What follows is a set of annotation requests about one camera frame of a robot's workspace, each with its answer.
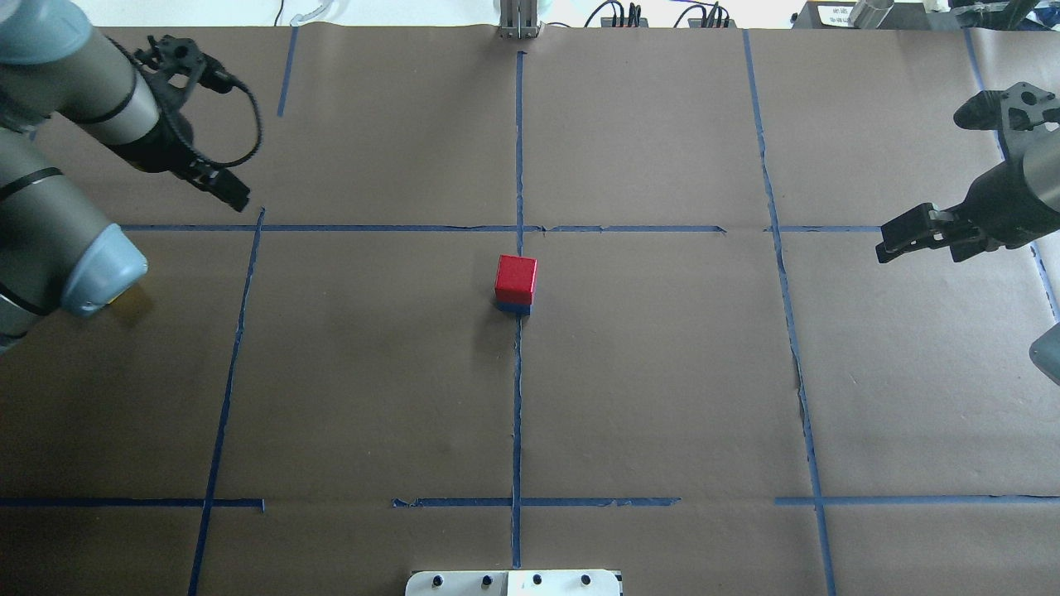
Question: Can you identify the left black power strip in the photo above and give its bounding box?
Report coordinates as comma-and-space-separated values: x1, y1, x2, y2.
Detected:
584, 1, 650, 29

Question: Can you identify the red wooden block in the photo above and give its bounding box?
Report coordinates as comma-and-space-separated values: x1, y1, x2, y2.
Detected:
494, 255, 537, 309

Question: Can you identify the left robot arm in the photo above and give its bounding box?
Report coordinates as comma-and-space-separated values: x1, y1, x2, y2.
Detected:
1, 1, 263, 351

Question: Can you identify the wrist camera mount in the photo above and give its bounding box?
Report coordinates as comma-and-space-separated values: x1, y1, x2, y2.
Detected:
953, 82, 1059, 160
133, 35, 242, 94

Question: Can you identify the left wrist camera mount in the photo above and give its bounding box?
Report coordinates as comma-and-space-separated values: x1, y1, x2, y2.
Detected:
133, 35, 242, 94

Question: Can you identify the blue wooden block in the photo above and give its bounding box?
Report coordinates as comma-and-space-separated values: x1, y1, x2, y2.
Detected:
495, 300, 533, 316

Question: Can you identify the black power strip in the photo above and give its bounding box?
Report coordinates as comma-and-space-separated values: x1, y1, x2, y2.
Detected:
584, 1, 650, 29
674, 2, 736, 29

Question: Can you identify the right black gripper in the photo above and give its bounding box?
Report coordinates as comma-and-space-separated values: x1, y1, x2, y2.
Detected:
877, 162, 1038, 264

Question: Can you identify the aluminium profile post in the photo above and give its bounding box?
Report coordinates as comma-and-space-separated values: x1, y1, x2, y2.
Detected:
496, 0, 542, 39

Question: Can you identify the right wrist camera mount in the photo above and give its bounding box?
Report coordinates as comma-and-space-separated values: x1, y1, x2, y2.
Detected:
953, 82, 1059, 160

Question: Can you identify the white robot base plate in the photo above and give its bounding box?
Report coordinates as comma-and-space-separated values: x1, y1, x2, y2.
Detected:
404, 569, 624, 595

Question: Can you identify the brown paper table cover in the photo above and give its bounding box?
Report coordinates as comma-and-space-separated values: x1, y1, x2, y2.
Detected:
2, 24, 1058, 595

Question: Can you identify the right black power strip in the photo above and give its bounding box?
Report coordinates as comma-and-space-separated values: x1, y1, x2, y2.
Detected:
674, 2, 736, 29

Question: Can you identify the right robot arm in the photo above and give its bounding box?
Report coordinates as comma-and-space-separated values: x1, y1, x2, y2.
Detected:
875, 126, 1059, 264

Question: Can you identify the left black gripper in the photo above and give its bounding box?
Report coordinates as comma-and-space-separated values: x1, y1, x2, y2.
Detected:
108, 104, 250, 214

